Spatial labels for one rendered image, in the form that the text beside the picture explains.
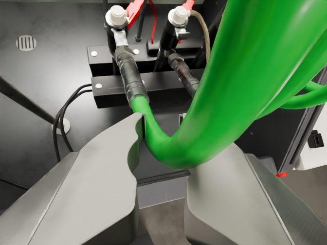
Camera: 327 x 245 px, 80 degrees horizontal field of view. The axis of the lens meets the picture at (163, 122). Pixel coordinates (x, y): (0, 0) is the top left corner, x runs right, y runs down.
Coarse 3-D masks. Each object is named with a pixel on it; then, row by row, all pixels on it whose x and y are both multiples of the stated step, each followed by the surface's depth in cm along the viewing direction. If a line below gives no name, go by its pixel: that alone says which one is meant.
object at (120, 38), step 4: (112, 28) 24; (124, 28) 24; (116, 32) 24; (120, 32) 24; (124, 32) 24; (116, 36) 24; (120, 36) 24; (124, 36) 24; (116, 40) 24; (120, 40) 24; (124, 40) 24; (116, 44) 24; (120, 44) 24
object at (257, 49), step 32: (256, 0) 2; (288, 0) 2; (320, 0) 2; (224, 32) 3; (256, 32) 2; (288, 32) 2; (320, 32) 2; (224, 64) 3; (256, 64) 3; (288, 64) 3; (224, 96) 3; (256, 96) 3; (160, 128) 13; (192, 128) 5; (224, 128) 4; (160, 160) 9; (192, 160) 6
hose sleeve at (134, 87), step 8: (120, 56) 21; (128, 56) 21; (120, 64) 20; (128, 64) 20; (120, 72) 20; (128, 72) 18; (136, 72) 19; (128, 80) 18; (136, 80) 17; (128, 88) 17; (136, 88) 17; (144, 88) 17; (128, 96) 17; (136, 96) 16; (144, 96) 16
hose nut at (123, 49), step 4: (120, 48) 22; (124, 48) 22; (128, 48) 23; (116, 52) 22; (120, 52) 21; (124, 52) 21; (128, 52) 22; (132, 52) 22; (116, 56) 22; (116, 60) 23
